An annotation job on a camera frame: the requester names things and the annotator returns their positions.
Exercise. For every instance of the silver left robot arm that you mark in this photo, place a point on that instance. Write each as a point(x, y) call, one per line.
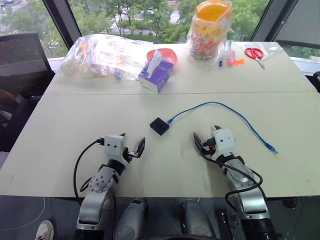
point(100, 186)

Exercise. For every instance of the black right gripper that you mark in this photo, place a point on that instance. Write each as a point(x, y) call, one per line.
point(209, 147)

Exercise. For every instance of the small black box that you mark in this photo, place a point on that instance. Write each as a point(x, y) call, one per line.
point(160, 125)

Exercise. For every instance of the dark rounded robot leg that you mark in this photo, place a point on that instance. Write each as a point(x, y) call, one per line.
point(196, 221)

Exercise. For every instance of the large clear plastic bag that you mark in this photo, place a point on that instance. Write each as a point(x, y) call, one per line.
point(100, 55)

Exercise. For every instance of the black office chair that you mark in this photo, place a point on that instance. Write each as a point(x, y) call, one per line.
point(22, 57)

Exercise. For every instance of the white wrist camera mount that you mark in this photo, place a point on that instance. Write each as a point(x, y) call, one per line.
point(113, 146)
point(225, 141)

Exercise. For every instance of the pink plastic bowl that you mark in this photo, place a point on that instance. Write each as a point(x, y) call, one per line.
point(170, 56)

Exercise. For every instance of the candy jar with orange lid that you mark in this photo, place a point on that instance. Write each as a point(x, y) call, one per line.
point(207, 37)

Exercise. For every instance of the white shoe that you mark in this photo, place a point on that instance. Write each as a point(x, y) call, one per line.
point(45, 230)

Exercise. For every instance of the dark window frame pillar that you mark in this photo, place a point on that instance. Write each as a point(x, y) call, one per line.
point(271, 17)
point(62, 20)

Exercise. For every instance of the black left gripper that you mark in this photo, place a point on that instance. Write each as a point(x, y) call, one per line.
point(132, 153)

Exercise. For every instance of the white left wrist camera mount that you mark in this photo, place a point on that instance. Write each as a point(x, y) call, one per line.
point(113, 146)

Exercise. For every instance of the clear tube with pink base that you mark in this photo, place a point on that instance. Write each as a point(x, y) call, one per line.
point(230, 58)

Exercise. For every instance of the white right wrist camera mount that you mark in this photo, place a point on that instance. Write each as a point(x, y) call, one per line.
point(225, 141)

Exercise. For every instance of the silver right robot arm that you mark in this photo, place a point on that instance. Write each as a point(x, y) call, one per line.
point(246, 190)

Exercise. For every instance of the small orange plastic piece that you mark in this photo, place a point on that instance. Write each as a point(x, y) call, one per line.
point(238, 61)

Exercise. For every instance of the purple tissue box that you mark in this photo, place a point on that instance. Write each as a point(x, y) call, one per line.
point(157, 75)

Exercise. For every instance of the blue marker pen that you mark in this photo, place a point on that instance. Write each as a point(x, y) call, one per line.
point(221, 60)

